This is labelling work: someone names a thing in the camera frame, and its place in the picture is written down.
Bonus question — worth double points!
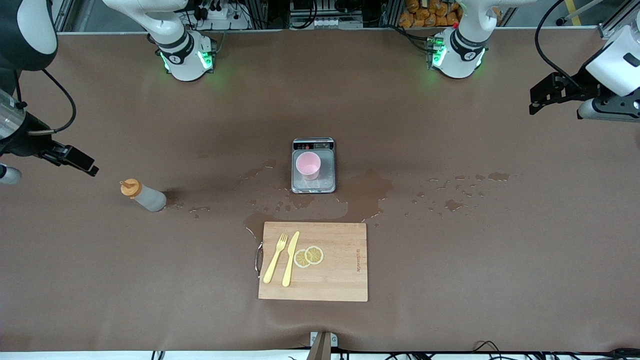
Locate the translucent sauce bottle orange cap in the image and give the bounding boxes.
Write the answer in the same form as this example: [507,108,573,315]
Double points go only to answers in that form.
[120,178,167,213]

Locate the pink plastic cup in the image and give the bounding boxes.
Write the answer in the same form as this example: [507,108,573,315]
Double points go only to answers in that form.
[295,152,322,181]

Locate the orange snack packets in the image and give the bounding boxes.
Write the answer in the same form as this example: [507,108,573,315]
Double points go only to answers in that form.
[398,0,463,29]

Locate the brown table cloth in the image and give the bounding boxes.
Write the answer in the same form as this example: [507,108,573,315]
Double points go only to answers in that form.
[0,29,640,353]

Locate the white power strip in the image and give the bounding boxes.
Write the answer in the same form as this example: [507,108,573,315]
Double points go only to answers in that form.
[198,4,251,30]

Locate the yellow plastic fork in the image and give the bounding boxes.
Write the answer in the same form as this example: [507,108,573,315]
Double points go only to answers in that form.
[263,233,289,285]

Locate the yellow plastic knife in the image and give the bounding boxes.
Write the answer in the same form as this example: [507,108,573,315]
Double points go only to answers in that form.
[281,231,301,288]

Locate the silver kitchen scale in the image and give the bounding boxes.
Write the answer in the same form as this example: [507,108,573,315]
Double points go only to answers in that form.
[291,138,337,195]

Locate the wooden cutting board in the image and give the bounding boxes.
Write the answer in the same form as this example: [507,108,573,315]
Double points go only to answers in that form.
[255,221,369,303]

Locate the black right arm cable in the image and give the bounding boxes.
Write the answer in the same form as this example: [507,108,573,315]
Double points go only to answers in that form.
[15,67,77,137]

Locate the black floor cable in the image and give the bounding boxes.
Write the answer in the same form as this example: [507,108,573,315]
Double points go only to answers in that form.
[470,340,640,360]

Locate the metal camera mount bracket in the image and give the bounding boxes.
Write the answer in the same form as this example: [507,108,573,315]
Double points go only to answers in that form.
[309,331,339,360]

